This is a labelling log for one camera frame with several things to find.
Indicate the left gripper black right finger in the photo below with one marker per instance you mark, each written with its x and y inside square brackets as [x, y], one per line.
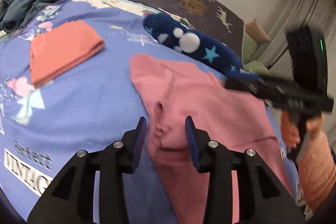
[209, 156]

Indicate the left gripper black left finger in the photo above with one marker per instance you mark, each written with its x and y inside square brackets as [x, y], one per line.
[121, 157]

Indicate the pink cloth garment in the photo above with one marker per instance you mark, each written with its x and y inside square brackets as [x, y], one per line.
[171, 91]

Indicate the right forearm peach sleeve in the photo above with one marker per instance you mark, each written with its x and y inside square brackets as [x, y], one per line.
[316, 171]

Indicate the right hand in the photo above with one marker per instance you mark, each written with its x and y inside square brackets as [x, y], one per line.
[290, 132]

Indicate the green pillow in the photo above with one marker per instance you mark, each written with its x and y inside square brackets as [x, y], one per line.
[251, 51]

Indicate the beige pillow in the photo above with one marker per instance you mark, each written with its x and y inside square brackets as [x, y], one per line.
[253, 29]

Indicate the grey curtain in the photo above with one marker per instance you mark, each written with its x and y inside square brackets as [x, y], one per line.
[288, 16]

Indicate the navy star fleece blanket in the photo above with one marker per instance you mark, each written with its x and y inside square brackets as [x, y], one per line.
[196, 45]

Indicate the folded coral cloth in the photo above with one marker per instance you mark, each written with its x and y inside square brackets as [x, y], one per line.
[59, 50]

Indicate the black camera box green light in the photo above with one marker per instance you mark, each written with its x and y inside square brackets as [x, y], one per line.
[307, 49]

